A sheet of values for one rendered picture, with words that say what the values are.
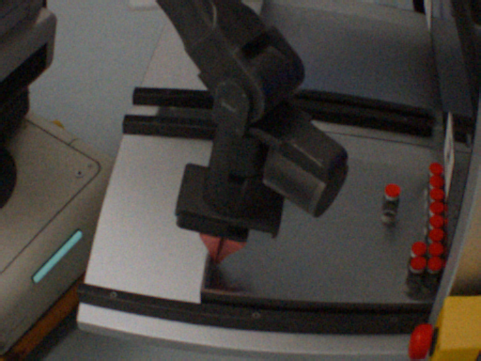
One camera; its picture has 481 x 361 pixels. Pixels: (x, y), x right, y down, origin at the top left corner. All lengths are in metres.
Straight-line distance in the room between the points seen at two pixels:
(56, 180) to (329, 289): 1.10
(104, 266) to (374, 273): 0.30
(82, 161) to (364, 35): 0.87
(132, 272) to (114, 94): 1.66
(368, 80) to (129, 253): 0.44
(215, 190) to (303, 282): 0.17
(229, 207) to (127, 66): 1.86
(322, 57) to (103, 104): 1.38
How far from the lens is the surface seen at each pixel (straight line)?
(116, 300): 1.06
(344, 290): 1.09
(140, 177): 1.22
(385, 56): 1.42
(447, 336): 0.87
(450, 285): 0.93
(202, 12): 0.89
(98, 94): 2.75
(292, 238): 1.14
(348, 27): 1.47
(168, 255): 1.13
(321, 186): 0.92
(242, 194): 0.99
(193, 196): 1.02
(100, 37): 2.99
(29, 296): 1.96
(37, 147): 2.19
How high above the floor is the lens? 1.72
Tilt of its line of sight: 44 degrees down
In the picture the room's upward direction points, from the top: 1 degrees clockwise
